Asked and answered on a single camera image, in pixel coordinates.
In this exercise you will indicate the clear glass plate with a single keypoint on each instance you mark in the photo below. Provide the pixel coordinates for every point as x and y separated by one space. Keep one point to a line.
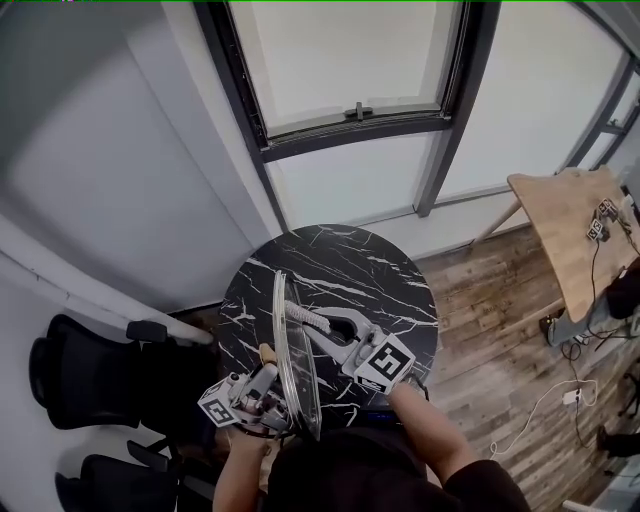
300 380

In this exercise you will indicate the person's black clothed torso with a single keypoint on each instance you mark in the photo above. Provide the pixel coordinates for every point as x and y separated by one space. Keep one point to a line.
350 475

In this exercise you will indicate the grey side window frame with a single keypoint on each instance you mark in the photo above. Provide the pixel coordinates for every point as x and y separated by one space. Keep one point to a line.
612 125

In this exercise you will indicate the black window frame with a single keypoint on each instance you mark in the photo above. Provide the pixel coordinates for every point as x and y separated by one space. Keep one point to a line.
350 135

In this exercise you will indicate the spare hand-held gripper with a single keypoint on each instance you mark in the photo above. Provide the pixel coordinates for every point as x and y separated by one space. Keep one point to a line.
607 207
597 230

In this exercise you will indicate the white power adapter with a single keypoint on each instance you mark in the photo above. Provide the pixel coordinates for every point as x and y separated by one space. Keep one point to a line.
572 397

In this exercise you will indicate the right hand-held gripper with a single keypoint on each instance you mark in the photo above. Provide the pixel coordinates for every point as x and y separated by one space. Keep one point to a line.
382 362

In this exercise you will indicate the person's right forearm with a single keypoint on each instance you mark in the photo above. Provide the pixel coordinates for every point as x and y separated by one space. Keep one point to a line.
430 435

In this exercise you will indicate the black device blue screen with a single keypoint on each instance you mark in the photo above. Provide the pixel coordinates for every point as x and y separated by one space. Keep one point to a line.
384 417

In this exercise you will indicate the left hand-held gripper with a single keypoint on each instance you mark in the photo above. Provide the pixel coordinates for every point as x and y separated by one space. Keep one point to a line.
217 402

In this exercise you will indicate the black mesh office chair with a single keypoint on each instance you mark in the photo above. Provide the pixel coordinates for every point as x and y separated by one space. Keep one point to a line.
115 480
85 370

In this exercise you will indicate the person's left hand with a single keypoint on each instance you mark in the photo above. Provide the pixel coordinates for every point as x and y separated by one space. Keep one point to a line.
265 417

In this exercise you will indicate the white wall pipe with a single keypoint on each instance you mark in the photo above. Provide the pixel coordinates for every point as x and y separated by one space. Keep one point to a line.
100 305

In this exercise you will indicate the light wooden desk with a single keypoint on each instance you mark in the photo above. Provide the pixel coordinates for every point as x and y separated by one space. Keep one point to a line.
560 225

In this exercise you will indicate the person's left forearm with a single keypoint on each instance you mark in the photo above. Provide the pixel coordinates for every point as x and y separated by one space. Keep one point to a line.
240 470

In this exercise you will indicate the round black marble table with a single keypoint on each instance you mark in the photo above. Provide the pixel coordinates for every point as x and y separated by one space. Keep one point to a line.
360 270

